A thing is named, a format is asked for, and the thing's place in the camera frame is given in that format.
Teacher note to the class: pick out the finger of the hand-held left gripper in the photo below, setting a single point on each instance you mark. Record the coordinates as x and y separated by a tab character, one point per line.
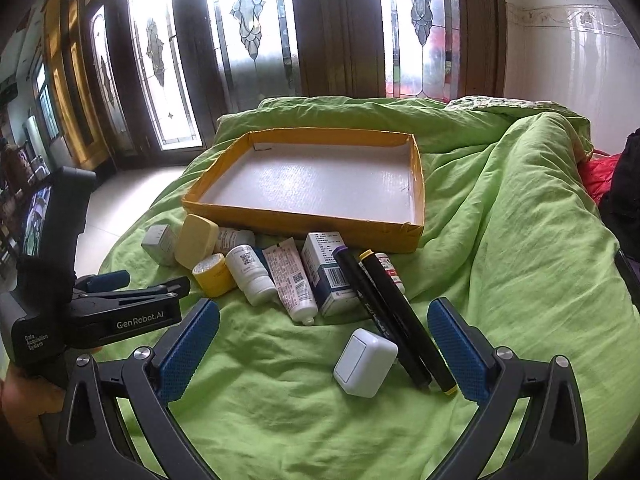
107	279
167	287

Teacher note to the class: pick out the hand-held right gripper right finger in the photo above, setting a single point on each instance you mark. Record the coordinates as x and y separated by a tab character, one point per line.
457	350

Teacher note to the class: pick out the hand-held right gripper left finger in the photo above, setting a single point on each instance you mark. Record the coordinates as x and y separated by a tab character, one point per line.
190	345

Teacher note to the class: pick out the small grey white box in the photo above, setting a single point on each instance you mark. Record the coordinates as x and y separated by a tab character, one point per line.
157	245

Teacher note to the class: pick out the black marker yellow cap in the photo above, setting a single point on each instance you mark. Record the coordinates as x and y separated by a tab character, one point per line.
415	325

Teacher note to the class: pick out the yellow soap case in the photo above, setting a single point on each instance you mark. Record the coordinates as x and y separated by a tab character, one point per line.
196	242

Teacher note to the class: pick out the white bottle green label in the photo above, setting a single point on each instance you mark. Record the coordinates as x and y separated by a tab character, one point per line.
250	275

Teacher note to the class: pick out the black marker purple cap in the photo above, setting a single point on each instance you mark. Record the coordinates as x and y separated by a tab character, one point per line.
380	310

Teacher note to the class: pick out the white bottle red label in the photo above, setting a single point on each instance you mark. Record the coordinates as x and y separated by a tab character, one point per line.
391	272

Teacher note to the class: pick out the yellow cardboard tray box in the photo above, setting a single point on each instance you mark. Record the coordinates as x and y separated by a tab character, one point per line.
310	180

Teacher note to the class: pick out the yellow tape roll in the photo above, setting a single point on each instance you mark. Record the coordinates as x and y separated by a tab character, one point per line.
216	277

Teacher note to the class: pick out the white bottle orange print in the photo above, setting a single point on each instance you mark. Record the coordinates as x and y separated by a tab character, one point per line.
232	237

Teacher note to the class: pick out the white charger adapter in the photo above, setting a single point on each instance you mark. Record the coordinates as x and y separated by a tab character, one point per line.
362	362

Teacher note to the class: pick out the green blanket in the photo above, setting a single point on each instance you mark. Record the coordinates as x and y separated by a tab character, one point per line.
500	260

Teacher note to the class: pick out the white ointment tube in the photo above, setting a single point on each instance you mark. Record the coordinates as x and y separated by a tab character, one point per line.
292	285

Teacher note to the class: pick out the blue white medicine box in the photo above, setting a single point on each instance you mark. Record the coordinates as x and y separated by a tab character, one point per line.
325	270

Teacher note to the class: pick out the red cloth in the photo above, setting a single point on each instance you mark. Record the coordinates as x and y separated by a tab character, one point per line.
600	177

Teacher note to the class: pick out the stained glass door panel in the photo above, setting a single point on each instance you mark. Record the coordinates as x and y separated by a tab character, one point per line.
250	25
420	25
160	60

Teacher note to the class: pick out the black cloth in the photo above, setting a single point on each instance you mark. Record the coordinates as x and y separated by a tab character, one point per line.
625	185

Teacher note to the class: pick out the green patterned pillow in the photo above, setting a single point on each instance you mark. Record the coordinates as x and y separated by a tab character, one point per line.
480	102

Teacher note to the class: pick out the yellow door frame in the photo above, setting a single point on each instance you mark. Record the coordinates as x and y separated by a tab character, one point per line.
75	85

